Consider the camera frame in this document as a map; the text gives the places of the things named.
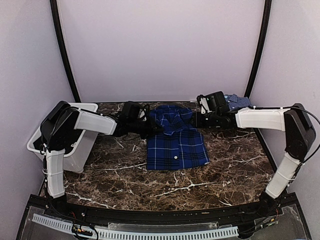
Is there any black frame post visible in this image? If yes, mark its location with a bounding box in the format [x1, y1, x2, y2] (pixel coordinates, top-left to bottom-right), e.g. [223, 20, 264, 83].
[49, 0, 82, 103]
[244, 0, 272, 98]

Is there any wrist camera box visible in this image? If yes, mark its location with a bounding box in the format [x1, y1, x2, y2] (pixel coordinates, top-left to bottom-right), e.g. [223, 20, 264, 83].
[196, 91, 230, 115]
[119, 101, 150, 123]

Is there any black front rail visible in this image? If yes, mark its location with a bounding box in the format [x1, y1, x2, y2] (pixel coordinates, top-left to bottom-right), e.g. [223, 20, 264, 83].
[23, 193, 304, 226]

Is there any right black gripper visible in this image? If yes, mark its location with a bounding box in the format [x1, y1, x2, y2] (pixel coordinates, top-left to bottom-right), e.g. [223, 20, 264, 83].
[188, 111, 220, 129]

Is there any white slotted cable duct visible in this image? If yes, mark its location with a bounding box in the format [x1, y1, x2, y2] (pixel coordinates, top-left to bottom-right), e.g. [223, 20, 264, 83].
[31, 214, 239, 240]

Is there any light blue checked folded shirt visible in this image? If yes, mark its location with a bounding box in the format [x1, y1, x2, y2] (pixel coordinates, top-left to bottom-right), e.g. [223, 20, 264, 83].
[224, 94, 252, 111]

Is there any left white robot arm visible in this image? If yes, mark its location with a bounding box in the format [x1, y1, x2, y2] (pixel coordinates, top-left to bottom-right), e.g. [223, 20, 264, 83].
[39, 101, 164, 199]

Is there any right black frame post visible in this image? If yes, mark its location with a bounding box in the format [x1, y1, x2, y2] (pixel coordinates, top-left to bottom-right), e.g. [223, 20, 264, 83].
[244, 0, 272, 98]

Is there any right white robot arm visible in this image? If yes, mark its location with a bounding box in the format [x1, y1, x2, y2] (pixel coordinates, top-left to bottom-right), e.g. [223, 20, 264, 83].
[191, 103, 316, 199]

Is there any white plastic bin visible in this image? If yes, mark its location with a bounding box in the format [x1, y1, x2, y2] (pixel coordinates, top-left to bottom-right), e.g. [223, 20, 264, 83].
[27, 100, 98, 173]

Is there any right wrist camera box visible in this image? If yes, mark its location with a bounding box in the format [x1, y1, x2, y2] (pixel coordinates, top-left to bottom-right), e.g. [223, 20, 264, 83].
[196, 91, 230, 115]

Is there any left black frame post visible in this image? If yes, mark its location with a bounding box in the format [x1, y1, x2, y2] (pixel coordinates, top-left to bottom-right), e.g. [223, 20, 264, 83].
[49, 0, 82, 103]

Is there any dark blue plaid shirt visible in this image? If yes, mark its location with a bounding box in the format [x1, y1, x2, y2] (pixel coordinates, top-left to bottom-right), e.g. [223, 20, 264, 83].
[146, 105, 210, 171]

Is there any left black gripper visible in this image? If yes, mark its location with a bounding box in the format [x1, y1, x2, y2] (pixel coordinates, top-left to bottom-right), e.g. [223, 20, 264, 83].
[128, 115, 164, 139]

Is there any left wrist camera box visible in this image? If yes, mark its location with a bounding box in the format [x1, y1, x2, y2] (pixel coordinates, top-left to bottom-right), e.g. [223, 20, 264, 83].
[119, 101, 150, 123]

